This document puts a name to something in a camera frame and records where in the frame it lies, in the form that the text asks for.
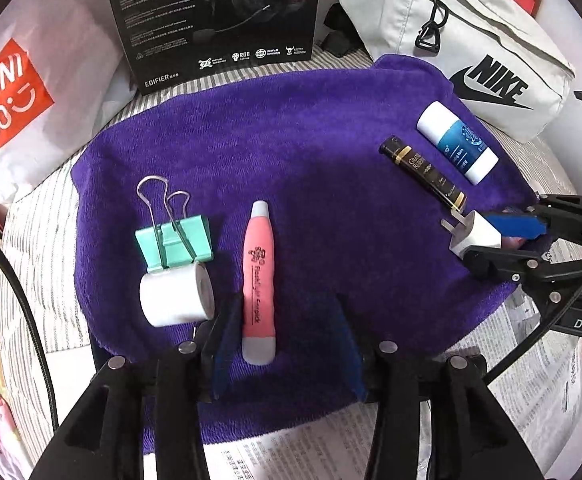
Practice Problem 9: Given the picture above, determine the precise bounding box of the white charger plug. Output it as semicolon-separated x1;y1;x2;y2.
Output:
440;210;502;257

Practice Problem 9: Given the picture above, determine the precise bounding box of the newspaper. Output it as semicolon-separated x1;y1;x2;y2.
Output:
191;237;582;480

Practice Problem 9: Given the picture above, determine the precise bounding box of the black and gold tube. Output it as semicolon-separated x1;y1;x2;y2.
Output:
378;135;468;212

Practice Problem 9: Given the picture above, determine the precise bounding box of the white bottle with blue label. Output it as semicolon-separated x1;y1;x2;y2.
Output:
416;101;499;184

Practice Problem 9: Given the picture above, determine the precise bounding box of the white sports bag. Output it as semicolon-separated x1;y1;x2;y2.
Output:
336;0;576;143

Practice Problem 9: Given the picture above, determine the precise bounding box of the black headset box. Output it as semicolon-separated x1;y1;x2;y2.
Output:
100;0;324;97

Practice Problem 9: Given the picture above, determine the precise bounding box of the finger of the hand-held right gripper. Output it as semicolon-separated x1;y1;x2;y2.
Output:
463;244;582;286
483;191;582;241

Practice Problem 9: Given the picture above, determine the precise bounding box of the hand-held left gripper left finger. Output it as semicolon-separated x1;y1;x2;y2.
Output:
28;294;244;480

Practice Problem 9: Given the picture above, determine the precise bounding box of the black cable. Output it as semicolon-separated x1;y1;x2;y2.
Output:
0;220;59;441

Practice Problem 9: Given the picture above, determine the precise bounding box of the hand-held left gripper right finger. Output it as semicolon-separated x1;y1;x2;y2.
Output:
333;296;546;480

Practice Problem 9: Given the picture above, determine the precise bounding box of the purple towel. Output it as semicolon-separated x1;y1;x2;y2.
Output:
70;54;554;456

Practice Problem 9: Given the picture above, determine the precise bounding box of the green binder clip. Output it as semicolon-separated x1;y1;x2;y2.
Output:
134;176;215;275

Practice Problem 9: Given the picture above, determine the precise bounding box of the pink earpick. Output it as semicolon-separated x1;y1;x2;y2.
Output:
241;201;278;365

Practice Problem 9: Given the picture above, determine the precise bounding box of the white tape roll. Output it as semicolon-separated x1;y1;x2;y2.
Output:
138;261;216;328

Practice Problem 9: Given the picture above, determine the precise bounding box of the white shopping bag orange logo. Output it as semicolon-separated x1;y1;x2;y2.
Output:
0;0;142;206

